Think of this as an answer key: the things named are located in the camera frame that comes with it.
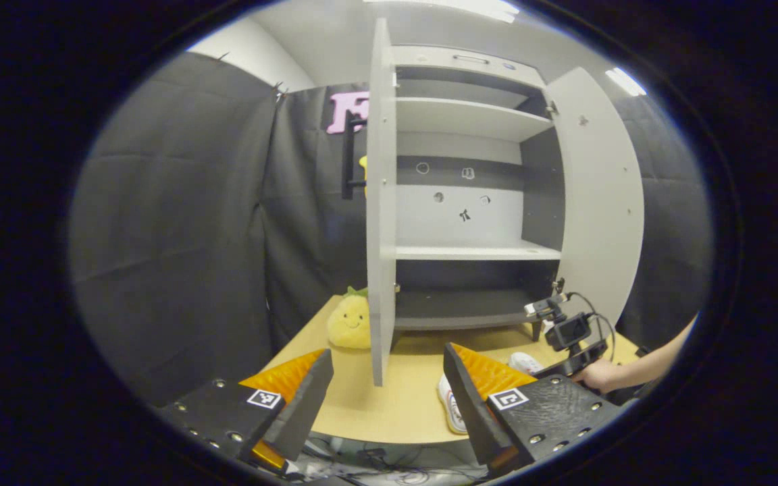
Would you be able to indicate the grey shoe cabinet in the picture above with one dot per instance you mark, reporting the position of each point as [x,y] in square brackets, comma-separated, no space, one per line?
[463,115]

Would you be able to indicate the ceiling light panel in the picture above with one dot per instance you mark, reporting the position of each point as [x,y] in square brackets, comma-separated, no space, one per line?
[456,5]
[625,82]

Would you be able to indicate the white shoe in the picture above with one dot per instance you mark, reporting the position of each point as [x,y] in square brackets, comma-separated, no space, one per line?
[525,362]
[452,405]

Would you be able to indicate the grey shoe cabinet door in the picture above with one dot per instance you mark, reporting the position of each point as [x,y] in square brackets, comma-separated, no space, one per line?
[598,202]
[381,236]

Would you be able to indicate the yellow plush toy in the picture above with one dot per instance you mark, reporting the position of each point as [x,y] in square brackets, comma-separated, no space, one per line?
[350,324]

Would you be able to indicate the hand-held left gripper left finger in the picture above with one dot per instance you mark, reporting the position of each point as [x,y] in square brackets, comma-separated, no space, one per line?
[304,405]

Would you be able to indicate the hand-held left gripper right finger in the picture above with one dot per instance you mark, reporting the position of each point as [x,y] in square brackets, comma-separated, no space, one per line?
[473,405]

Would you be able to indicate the black backdrop cloth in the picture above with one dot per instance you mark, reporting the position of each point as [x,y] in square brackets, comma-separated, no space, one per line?
[173,236]

